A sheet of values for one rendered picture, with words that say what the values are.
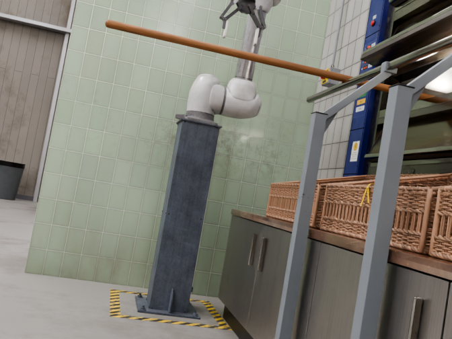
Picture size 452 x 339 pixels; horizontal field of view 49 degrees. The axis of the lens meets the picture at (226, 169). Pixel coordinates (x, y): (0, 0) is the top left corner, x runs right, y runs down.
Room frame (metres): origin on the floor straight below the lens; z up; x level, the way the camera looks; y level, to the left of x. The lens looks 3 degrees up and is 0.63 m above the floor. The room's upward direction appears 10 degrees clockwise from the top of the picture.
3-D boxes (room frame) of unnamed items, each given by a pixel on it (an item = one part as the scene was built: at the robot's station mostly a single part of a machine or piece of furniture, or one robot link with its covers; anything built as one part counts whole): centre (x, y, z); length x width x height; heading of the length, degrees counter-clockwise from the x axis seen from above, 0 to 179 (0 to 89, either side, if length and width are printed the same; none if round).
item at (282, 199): (2.06, -0.50, 0.72); 0.56 x 0.49 x 0.28; 12
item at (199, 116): (2.70, 0.21, 1.03); 0.22 x 0.18 x 0.06; 102
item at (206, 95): (2.70, 0.18, 1.17); 0.18 x 0.16 x 0.22; 101
